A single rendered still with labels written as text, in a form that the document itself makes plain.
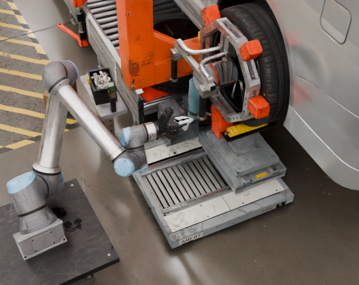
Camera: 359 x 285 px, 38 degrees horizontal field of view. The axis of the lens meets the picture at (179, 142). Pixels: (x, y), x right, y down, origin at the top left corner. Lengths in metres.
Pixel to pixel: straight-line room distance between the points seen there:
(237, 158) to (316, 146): 0.84
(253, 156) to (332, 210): 0.59
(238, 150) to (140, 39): 0.91
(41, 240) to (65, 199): 0.35
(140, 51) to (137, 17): 0.22
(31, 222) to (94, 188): 0.81
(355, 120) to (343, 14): 0.43
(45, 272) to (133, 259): 0.57
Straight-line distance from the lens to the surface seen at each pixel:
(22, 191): 2.68
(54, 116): 2.71
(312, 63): 2.39
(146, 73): 3.20
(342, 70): 2.24
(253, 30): 2.65
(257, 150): 3.33
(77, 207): 2.94
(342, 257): 3.23
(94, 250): 2.76
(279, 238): 3.21
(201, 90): 2.59
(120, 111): 3.22
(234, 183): 3.20
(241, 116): 2.78
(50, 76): 2.54
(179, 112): 3.26
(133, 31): 3.00
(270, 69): 2.61
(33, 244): 2.72
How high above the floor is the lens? 2.59
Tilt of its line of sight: 45 degrees down
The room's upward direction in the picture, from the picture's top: 1 degrees clockwise
